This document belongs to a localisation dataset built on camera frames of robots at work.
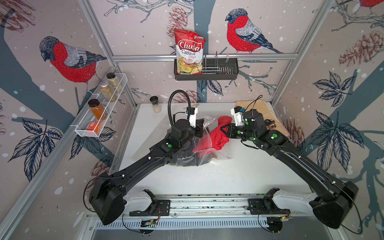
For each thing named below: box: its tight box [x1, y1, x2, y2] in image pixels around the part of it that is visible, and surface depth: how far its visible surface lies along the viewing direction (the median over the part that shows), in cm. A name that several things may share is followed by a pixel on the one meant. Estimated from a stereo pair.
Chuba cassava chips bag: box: [174, 28, 207, 75], surface depth 80 cm
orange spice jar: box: [88, 98, 108, 121], surface depth 69 cm
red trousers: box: [192, 116, 233, 157], surface depth 76 cm
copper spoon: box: [269, 119, 277, 129], surface depth 106 cm
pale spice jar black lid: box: [106, 72, 123, 92], surface depth 81 cm
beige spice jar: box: [99, 80, 117, 102], surface depth 77 cm
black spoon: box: [264, 119, 272, 126], surface depth 109 cm
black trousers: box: [177, 151, 211, 167], surface depth 82 cm
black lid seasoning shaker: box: [149, 95, 162, 113], surface depth 115 cm
